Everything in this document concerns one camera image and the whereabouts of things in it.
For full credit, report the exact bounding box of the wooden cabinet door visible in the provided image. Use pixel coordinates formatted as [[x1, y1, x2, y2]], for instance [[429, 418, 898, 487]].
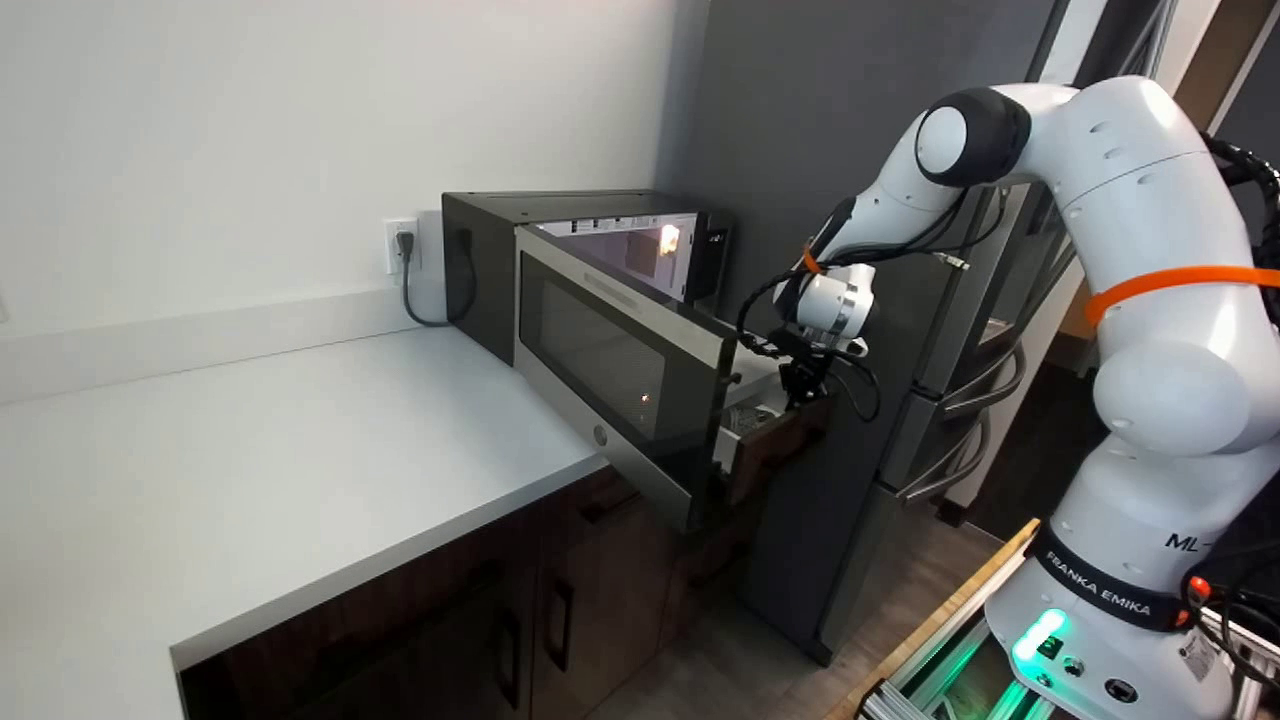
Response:
[[524, 483, 674, 720], [183, 512, 534, 720]]

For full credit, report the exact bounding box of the dark vertical door handle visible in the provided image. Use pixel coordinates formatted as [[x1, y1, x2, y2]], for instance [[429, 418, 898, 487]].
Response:
[[492, 603, 527, 710], [538, 577, 575, 674]]

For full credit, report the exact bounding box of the orange cable on arm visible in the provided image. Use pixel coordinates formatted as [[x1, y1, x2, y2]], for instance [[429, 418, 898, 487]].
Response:
[[1081, 259, 1280, 330]]

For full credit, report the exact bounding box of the white robot base green light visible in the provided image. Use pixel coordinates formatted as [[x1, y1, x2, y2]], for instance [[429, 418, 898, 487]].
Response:
[[985, 530, 1280, 720]]

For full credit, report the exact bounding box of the grey microwave oven body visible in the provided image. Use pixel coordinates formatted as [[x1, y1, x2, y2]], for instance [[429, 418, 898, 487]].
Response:
[[434, 188, 735, 370]]

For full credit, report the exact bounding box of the grey stainless steel refrigerator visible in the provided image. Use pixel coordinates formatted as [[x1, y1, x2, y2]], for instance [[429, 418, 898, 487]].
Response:
[[650, 0, 1072, 662]]

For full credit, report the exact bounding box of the black microwave power cable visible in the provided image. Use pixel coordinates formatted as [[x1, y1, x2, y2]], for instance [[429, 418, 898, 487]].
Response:
[[390, 231, 463, 330]]

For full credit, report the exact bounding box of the light wooden table edge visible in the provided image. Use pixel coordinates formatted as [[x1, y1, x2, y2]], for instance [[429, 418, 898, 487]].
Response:
[[853, 514, 1046, 720]]

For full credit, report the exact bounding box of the white wall outlet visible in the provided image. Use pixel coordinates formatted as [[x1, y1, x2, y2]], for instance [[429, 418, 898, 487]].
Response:
[[385, 212, 422, 280]]

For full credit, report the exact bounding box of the wooden drawer cabinet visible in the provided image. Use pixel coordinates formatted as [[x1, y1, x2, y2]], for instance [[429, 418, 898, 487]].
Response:
[[715, 397, 827, 512]]

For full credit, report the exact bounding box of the black glass microwave door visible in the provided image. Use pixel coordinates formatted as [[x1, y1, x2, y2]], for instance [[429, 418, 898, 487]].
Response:
[[509, 224, 740, 539]]

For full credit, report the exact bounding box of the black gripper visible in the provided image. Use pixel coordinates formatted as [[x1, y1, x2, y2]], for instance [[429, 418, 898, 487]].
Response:
[[764, 310, 871, 410]]

